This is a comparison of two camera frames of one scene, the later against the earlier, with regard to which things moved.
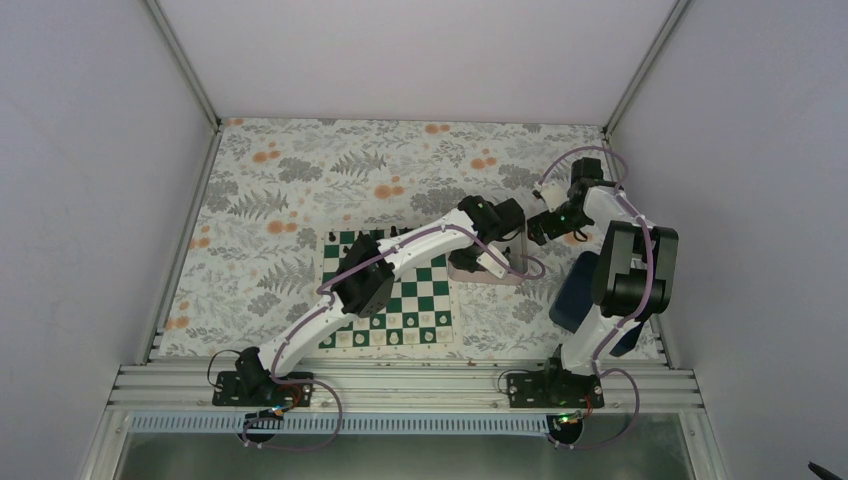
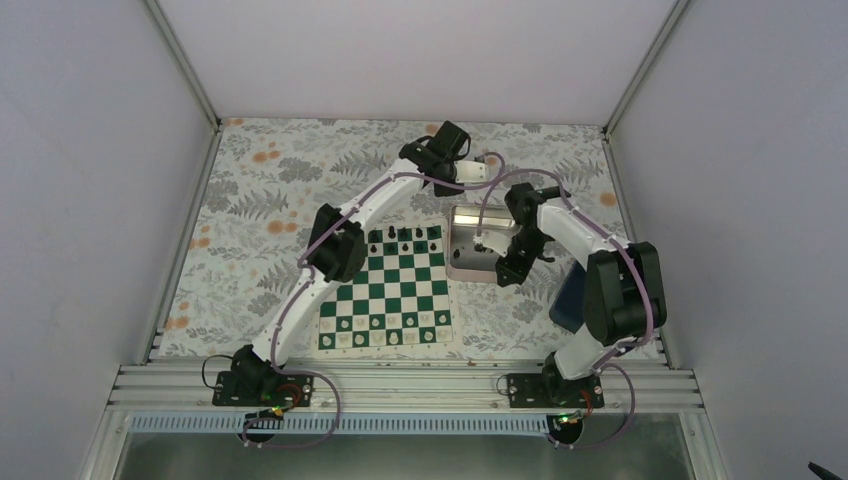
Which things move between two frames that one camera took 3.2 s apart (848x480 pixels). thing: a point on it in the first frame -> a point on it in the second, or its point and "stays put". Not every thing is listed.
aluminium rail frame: [408, 389] stays put
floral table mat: [279, 204] stays put
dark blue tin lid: [574, 297] stays put
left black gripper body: [458, 257] -> [441, 191]
